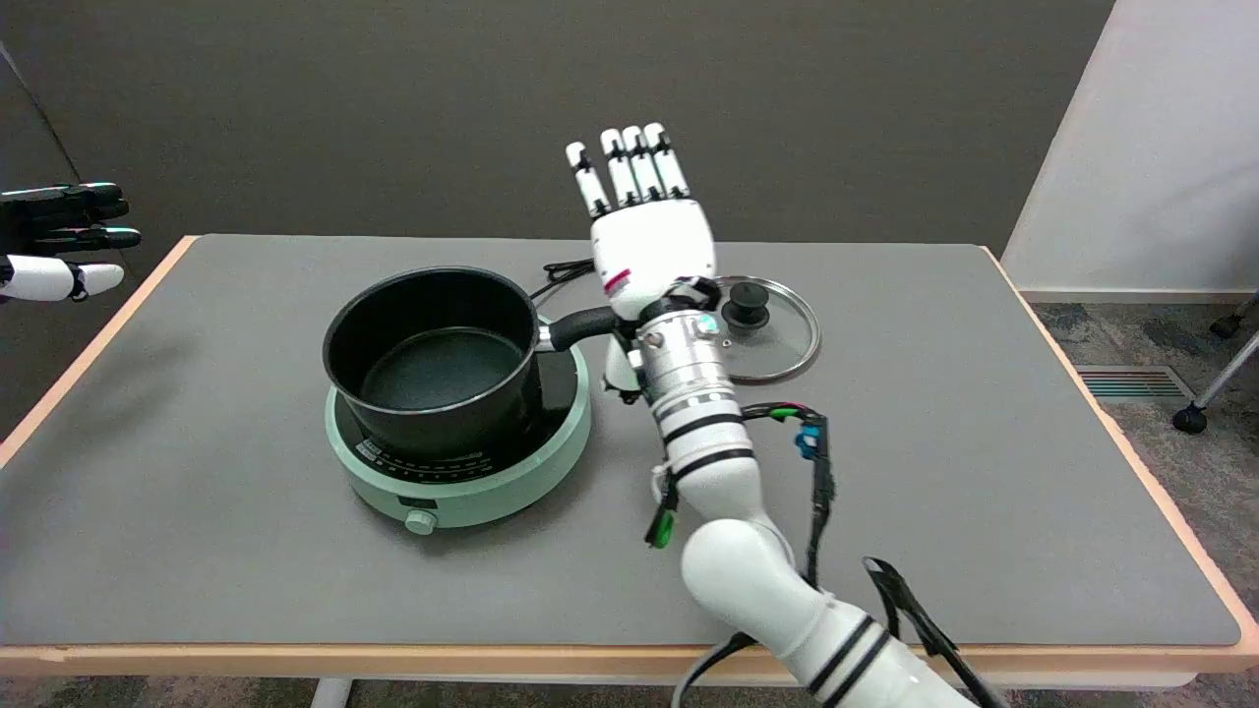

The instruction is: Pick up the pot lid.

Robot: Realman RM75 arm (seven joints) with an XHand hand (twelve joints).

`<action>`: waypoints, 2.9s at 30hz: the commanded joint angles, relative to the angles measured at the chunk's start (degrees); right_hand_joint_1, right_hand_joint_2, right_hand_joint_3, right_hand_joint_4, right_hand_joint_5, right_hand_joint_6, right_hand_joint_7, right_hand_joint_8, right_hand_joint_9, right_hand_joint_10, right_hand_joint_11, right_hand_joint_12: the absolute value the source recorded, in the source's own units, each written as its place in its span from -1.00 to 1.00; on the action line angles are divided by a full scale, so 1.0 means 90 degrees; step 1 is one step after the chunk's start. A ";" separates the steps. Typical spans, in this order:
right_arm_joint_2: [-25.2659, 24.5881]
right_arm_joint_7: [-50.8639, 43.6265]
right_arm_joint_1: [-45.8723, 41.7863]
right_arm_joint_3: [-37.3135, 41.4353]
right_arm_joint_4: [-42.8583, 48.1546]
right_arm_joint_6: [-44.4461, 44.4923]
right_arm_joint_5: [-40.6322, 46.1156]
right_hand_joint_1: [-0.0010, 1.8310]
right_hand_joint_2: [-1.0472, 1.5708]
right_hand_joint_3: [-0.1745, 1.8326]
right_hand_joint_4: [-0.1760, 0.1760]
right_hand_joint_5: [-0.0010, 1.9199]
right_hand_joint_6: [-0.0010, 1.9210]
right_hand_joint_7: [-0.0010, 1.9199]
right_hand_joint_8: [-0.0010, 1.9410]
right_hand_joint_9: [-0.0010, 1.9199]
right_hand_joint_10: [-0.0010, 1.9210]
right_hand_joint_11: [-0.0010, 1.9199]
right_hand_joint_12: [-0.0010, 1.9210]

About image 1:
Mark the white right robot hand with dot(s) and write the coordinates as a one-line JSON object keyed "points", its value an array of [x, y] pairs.
{"points": [[649, 246]]}

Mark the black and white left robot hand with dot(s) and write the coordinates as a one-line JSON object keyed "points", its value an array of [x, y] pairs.
{"points": [[49, 277]]}

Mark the glass pot lid black knob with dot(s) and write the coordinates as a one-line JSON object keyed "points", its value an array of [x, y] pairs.
{"points": [[787, 339]]}

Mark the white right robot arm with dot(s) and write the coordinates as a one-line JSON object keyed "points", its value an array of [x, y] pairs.
{"points": [[733, 575]]}

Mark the mint green induction cooker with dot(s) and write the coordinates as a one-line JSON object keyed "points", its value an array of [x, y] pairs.
{"points": [[492, 487]]}

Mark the grey table mat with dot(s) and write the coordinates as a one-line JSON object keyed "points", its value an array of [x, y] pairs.
{"points": [[246, 551]]}

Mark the floor vent grille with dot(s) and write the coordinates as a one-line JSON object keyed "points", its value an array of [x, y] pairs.
{"points": [[1131, 383]]}

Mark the white table leg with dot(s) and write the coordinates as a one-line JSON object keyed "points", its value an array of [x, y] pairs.
{"points": [[331, 694]]}

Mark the grey chair leg with caster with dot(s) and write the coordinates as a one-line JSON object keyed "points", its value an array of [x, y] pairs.
{"points": [[1225, 324], [1192, 420]]}

